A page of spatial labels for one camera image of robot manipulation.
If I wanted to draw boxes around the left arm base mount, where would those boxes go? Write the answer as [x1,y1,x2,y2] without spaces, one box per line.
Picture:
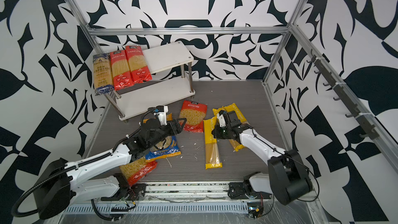
[101,173,147,201]

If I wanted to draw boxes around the yellow pastatime spaghetti pack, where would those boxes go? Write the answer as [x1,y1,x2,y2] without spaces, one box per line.
[203,117,222,170]
[211,103,247,151]
[224,103,248,123]

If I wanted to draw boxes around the yellow Pastatime spaghetti pack right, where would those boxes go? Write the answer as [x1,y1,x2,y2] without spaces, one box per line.
[224,103,248,123]

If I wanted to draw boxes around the yellow Pastatime spaghetti pack middle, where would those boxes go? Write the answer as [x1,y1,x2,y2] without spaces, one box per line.
[211,103,247,151]

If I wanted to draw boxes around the black corrugated cable hose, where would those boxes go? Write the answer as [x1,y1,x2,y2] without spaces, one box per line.
[11,135,137,218]

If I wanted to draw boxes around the red macaroni bag centre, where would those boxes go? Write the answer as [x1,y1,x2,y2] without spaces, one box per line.
[179,100,207,133]

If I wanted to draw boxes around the red macaroni bag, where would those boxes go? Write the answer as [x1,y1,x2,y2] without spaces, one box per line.
[119,157,158,186]
[179,100,207,133]

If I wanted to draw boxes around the white slotted cable duct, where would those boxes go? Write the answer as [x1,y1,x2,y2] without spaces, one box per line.
[62,202,249,215]

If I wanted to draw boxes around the blue gold spaghetti pack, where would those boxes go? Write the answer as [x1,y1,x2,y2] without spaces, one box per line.
[93,53,115,95]

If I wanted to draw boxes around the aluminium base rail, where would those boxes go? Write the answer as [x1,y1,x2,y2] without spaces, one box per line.
[52,179,321,204]

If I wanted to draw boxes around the blue orecchiette pasta bag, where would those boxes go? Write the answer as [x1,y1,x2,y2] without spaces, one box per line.
[145,136,181,162]

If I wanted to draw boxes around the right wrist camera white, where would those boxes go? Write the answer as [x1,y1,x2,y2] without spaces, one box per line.
[217,113,227,128]

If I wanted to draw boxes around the red macaroni bag near left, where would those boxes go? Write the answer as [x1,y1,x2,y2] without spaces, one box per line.
[119,157,158,186]

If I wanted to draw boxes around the red spaghetti pack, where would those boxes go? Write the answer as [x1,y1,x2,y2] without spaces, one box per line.
[110,50,134,91]
[125,46,152,84]

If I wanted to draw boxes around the black hook rail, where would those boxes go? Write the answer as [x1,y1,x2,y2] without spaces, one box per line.
[307,49,380,140]

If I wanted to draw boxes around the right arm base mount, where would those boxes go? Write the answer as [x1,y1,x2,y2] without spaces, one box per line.
[228,171,273,200]

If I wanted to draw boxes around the white two-tier shelf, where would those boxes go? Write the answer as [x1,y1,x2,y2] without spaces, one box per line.
[105,41,195,122]

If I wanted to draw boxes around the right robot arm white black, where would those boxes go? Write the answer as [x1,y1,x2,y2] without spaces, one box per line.
[211,110,314,205]

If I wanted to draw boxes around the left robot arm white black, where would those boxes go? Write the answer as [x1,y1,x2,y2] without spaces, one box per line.
[33,118,187,220]

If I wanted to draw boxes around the yellow Pastatime spaghetti pack front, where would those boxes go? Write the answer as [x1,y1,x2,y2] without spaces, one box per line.
[203,117,222,170]

